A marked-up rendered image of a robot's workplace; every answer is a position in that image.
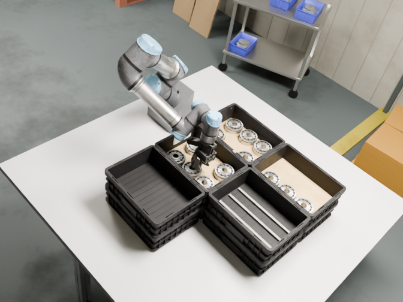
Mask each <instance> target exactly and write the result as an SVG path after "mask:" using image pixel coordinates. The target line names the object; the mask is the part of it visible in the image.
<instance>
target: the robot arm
mask: <svg viewBox="0 0 403 302"><path fill-rule="evenodd" d="M161 52H162V47H161V46H160V45H159V44H158V43H157V42H156V41H155V40H154V39H153V38H152V37H150V36H149V35H147V34H143V35H141V36H140V37H138V39H137V40H136V41H135V42H134V44H133V45H132V46H131V47H130V48H129V49H128V50H127V51H126V52H125V53H124V54H123V55H122V56H121V57H120V58H119V60H118V75H119V78H120V80H121V82H122V84H123V85H124V86H125V88H126V89H128V90H129V91H130V92H134V93H135V94H136V95H137V96H138V97H139V98H140V99H141V100H142V101H143V102H144V103H145V104H146V105H147V106H148V107H150V108H151V109H152V110H153V111H154V112H155V113H156V114H157V115H158V116H159V117H160V118H162V120H163V121H165V123H166V124H168V126H169V127H171V128H172V130H171V133H172V135H173V136H174V138H175V139H177V140H178V141H182V140H184V139H185V138H186V137H187V136H188V135H189V134H190V133H192V132H193V130H195V129H196V127H198V126H199V124H201V123H202V124H203V129H202V132H201V136H200V138H195V137H191V138H189V139H187V144H190V145H193V146H198V147H197V148H196V150H195V152H194V154H193V156H192V158H191V168H192V170H194V169H196V170H198V171H200V169H201V168H200V166H202V165H206V166H209V162H211V161H214V160H215V157H216V151H214V148H215V147H217V144H216V143H215V140H216V137H217V134H218V131H219V128H220V125H221V121H222V114H221V113H220V112H218V111H216V110H211V109H210V108H209V107H208V105H207V104H206V103H205V102H204V101H203V100H201V99H198V100H195V101H194V102H193V103H192V105H191V112H190V113H189V114H188V115H187V116H185V117H184V118H183V117H182V116H181V115H180V114H179V113H178V112H177V111H176V110H175V109H174V108H175V107H176V106H177V105H178V104H179V102H180V100H181V91H180V89H179V88H178V87H177V86H175V84H176V83H177V82H178V81H179V80H180V79H181V78H182V77H183V76H184V75H185V74H186V73H187V72H188V68H187V67H186V66H185V64H184V63H183V62H182V61H181V60H180V59H179V58H178V57H177V56H176V55H174V56H172V57H167V56H166V55H164V54H162V53H161ZM145 68H154V69H156V70H157V71H158V72H157V73H156V74H152V75H149V76H147V77H146V78H145V80H144V77H143V76H142V75H141V72H142V71H143V70H144V69H145ZM197 157H198V158H197ZM199 159H200V160H199ZM199 164H200V166H199Z"/></svg>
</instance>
